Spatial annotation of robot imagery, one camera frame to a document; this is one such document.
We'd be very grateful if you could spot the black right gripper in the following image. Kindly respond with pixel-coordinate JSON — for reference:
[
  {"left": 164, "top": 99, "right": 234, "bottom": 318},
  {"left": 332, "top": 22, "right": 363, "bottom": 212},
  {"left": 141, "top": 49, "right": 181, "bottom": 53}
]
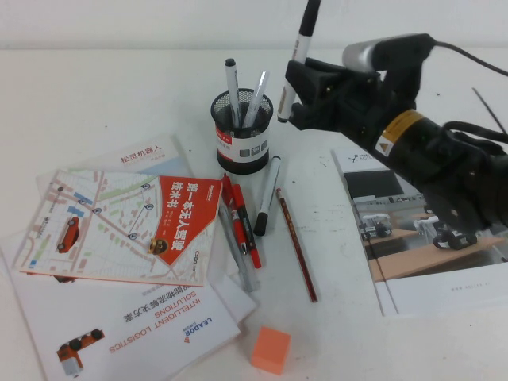
[{"left": 285, "top": 58, "right": 424, "bottom": 150}]

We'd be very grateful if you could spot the white marker with black cap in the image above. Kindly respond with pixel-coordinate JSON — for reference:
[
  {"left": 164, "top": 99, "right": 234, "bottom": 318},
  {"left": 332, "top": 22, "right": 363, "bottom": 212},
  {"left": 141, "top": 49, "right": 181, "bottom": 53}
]
[
  {"left": 253, "top": 155, "right": 283, "bottom": 237},
  {"left": 276, "top": 0, "right": 323, "bottom": 124}
]

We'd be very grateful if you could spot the clear plastic pen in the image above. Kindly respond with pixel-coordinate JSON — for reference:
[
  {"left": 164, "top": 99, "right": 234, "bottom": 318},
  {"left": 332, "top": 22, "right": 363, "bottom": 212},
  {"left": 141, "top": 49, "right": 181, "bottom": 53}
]
[{"left": 241, "top": 70, "right": 267, "bottom": 129}]

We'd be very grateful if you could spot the black mesh pen holder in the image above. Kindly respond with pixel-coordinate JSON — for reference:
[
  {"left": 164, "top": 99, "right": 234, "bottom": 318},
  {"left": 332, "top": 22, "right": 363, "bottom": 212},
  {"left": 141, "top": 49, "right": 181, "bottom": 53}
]
[{"left": 210, "top": 87, "right": 277, "bottom": 175}]

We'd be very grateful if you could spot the red clip pen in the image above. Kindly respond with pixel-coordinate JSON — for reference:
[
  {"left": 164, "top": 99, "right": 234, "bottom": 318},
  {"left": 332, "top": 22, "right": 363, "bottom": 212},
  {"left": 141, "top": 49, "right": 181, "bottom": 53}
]
[{"left": 221, "top": 173, "right": 250, "bottom": 257}]

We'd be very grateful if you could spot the grey translucent pen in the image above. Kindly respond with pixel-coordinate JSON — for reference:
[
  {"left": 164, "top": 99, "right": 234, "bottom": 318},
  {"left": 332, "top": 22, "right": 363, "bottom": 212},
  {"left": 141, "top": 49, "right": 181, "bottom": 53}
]
[{"left": 217, "top": 204, "right": 262, "bottom": 294}]

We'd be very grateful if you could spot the thin white black-capped marker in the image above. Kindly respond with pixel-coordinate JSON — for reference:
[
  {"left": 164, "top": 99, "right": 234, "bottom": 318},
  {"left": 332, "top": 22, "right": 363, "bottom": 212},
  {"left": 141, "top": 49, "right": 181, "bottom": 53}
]
[{"left": 224, "top": 58, "right": 242, "bottom": 130}]

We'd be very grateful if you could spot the slim red and black marker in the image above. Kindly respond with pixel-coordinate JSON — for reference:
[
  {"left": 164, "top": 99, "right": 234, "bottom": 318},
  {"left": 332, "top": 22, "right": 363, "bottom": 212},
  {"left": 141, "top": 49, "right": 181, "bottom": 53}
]
[{"left": 232, "top": 183, "right": 264, "bottom": 270}]

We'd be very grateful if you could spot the dark red pencil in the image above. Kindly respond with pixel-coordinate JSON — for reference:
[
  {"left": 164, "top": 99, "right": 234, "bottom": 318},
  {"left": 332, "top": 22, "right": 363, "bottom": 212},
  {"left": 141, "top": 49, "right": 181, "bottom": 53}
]
[{"left": 275, "top": 187, "right": 319, "bottom": 304}]

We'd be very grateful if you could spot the white brochure with red title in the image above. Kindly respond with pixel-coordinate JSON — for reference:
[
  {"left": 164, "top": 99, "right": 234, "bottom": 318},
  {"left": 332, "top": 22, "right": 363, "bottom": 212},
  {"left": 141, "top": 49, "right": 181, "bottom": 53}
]
[{"left": 36, "top": 133, "right": 194, "bottom": 199}]

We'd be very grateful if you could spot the brochure with classroom photo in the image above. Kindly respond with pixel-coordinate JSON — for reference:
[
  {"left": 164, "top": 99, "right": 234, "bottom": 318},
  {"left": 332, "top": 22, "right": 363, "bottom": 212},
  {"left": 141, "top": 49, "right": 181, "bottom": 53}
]
[{"left": 329, "top": 146, "right": 508, "bottom": 318}]

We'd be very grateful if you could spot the plain white paper sheet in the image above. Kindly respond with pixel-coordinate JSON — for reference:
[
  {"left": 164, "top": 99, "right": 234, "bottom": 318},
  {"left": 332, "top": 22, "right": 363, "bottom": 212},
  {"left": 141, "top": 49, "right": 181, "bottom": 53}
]
[{"left": 208, "top": 271, "right": 262, "bottom": 325}]

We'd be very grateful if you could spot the map cover book with car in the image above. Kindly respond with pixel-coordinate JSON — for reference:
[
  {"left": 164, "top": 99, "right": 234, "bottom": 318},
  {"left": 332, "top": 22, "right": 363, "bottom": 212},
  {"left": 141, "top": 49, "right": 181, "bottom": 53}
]
[{"left": 13, "top": 169, "right": 223, "bottom": 288}]

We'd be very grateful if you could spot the orange cube block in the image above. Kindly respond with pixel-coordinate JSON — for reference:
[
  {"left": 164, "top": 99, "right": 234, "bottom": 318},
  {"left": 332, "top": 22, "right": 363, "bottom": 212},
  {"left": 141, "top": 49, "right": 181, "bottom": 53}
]
[{"left": 249, "top": 325, "right": 291, "bottom": 376}]

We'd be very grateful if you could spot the white logistics brochure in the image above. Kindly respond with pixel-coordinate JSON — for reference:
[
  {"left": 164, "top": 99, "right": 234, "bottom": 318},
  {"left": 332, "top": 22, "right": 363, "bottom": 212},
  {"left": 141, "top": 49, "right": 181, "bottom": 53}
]
[{"left": 0, "top": 229, "right": 242, "bottom": 381}]

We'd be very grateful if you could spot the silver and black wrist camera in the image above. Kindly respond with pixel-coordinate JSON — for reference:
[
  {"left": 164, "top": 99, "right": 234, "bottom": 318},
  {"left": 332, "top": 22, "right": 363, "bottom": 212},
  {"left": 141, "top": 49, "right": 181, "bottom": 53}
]
[{"left": 341, "top": 33, "right": 436, "bottom": 76}]

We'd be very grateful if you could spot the black camera cable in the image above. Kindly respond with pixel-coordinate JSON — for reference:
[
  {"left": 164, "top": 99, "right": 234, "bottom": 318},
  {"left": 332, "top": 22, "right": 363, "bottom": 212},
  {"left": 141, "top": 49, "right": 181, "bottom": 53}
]
[{"left": 430, "top": 37, "right": 508, "bottom": 77}]

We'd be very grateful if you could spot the thin black cable tie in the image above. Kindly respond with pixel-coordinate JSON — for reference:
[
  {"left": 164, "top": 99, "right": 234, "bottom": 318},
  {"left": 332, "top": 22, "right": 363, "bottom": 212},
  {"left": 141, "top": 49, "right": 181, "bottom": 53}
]
[{"left": 471, "top": 87, "right": 508, "bottom": 134}]

